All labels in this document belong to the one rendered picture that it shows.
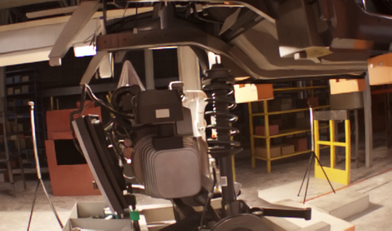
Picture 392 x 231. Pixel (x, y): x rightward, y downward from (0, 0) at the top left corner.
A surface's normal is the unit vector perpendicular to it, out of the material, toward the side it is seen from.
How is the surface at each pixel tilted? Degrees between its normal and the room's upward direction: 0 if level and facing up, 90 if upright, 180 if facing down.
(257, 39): 103
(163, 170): 90
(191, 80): 90
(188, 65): 90
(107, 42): 90
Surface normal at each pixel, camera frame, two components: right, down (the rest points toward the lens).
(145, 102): 0.24, -0.25
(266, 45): 0.15, 0.18
